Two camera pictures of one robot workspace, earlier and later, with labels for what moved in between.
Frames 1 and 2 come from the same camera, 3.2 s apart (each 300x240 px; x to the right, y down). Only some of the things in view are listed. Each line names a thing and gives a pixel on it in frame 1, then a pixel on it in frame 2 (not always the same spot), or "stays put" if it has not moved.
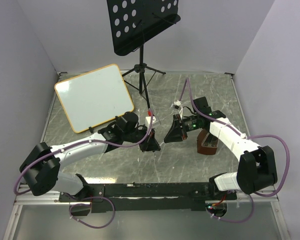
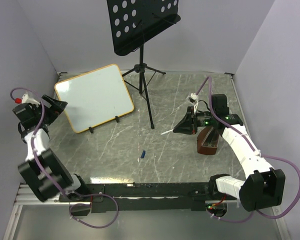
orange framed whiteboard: x=94 y=97 stays put
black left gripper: x=150 y=142 to x=56 y=108
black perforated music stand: x=133 y=22 stays put
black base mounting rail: x=126 y=197 stays put
